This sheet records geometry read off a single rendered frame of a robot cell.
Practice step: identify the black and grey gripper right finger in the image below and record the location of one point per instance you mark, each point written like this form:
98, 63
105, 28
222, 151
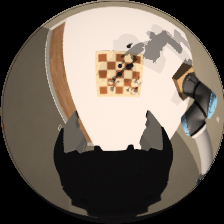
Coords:
155, 140

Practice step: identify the brown and tan chessboard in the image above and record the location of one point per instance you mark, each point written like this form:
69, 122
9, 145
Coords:
106, 69

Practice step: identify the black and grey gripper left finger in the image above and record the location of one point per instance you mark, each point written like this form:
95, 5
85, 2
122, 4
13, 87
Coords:
69, 144

